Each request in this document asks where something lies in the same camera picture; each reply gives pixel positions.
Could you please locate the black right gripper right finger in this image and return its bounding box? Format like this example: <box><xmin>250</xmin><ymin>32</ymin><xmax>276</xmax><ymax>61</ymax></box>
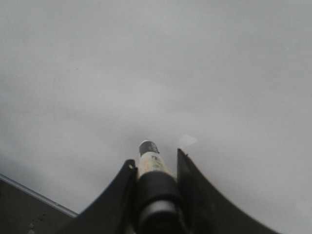
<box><xmin>177</xmin><ymin>149</ymin><xmax>277</xmax><ymax>234</ymax></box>

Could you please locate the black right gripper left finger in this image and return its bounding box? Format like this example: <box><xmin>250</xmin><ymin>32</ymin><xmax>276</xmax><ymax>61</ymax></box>
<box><xmin>57</xmin><ymin>159</ymin><xmax>137</xmax><ymax>234</ymax></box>

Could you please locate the black marker cap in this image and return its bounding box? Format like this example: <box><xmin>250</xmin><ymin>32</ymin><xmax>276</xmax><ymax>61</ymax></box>
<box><xmin>133</xmin><ymin>171</ymin><xmax>186</xmax><ymax>234</ymax></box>

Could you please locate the white dry-erase marker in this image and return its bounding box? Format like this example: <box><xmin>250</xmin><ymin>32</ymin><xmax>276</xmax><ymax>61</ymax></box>
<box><xmin>137</xmin><ymin>139</ymin><xmax>177</xmax><ymax>180</ymax></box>

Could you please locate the white whiteboard with aluminium frame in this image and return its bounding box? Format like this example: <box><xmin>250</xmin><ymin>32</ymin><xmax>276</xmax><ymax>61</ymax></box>
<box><xmin>0</xmin><ymin>0</ymin><xmax>312</xmax><ymax>234</ymax></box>

